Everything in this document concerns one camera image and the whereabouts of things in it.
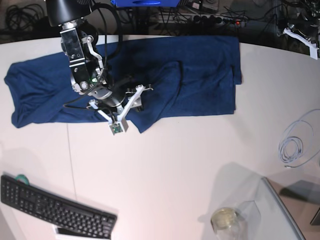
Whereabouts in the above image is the clear glass jar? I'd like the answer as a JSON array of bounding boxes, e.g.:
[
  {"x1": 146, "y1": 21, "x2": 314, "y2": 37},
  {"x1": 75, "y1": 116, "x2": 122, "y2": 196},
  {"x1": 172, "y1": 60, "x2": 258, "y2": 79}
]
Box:
[{"x1": 210, "y1": 207, "x2": 243, "y2": 240}]

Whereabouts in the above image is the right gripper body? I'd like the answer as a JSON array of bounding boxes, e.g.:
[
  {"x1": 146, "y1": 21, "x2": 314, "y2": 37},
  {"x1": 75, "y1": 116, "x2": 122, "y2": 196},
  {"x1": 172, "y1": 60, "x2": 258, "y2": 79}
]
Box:
[{"x1": 98, "y1": 83, "x2": 138, "y2": 113}]

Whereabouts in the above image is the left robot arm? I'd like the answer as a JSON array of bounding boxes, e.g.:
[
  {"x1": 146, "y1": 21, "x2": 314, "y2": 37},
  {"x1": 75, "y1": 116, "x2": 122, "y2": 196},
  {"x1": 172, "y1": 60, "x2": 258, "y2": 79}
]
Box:
[{"x1": 276, "y1": 0, "x2": 320, "y2": 43}]

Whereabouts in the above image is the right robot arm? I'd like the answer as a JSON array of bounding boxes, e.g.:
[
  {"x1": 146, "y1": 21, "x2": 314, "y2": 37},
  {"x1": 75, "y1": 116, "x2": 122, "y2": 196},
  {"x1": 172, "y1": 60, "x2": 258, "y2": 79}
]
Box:
[{"x1": 45, "y1": 0, "x2": 136, "y2": 115}]

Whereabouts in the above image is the coiled white cable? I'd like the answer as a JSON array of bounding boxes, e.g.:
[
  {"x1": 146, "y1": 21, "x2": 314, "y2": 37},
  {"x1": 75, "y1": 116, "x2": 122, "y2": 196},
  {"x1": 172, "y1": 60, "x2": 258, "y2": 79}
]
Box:
[{"x1": 278, "y1": 108, "x2": 320, "y2": 169}]

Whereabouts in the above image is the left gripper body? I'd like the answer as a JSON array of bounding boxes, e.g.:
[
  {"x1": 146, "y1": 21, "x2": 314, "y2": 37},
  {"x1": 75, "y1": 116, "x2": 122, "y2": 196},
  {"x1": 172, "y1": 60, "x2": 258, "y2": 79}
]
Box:
[{"x1": 294, "y1": 21, "x2": 320, "y2": 40}]

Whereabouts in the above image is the black computer keyboard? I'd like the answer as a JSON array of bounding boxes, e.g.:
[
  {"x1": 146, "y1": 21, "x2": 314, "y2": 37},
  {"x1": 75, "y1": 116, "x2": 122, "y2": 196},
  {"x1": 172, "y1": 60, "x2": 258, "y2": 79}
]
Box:
[{"x1": 0, "y1": 175, "x2": 117, "y2": 239}]

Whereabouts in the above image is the green tape roll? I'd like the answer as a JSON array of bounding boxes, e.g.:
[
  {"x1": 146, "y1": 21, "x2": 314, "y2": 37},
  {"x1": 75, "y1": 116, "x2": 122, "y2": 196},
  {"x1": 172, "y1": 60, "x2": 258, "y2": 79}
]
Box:
[{"x1": 15, "y1": 174, "x2": 30, "y2": 185}]

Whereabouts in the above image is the dark blue t-shirt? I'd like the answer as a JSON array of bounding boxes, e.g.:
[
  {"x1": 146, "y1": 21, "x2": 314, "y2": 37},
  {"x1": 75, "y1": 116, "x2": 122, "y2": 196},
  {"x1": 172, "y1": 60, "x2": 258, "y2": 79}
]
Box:
[{"x1": 4, "y1": 36, "x2": 242, "y2": 132}]

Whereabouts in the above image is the white power strip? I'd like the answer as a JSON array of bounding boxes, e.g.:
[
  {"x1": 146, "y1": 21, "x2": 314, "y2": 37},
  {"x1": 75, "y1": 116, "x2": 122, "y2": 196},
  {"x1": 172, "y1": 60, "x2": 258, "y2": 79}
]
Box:
[{"x1": 150, "y1": 12, "x2": 246, "y2": 28}]

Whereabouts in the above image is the blue box with hole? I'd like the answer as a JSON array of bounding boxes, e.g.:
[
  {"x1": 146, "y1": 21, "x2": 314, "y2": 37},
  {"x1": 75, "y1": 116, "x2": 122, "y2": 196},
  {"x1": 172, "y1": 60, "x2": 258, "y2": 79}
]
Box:
[{"x1": 110, "y1": 0, "x2": 180, "y2": 8}]

